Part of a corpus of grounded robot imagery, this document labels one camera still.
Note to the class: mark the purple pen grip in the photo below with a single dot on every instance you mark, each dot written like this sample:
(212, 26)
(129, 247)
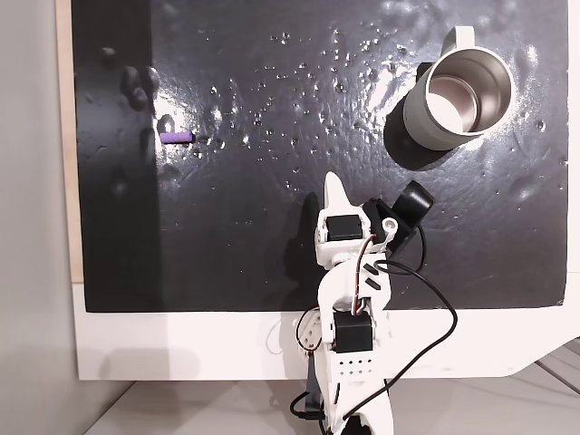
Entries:
(176, 138)

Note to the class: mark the grey steel-lined cup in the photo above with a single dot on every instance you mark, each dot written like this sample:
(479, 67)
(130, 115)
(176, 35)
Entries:
(419, 118)

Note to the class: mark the black glossy mat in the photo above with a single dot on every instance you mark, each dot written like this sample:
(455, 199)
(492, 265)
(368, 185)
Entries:
(254, 226)

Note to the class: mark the black base clamp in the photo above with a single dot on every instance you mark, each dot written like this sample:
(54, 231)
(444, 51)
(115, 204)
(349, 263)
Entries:
(313, 385)

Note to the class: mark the white board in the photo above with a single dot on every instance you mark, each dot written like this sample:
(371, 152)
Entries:
(181, 344)

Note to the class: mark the light wooden board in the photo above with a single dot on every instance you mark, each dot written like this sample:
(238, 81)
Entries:
(64, 136)

